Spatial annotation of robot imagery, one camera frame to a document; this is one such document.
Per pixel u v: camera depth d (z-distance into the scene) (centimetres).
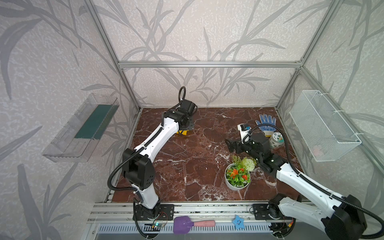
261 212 73
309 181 47
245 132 67
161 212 72
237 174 68
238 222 70
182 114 59
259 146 57
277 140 94
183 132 101
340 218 38
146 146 47
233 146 70
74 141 64
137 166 45
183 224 70
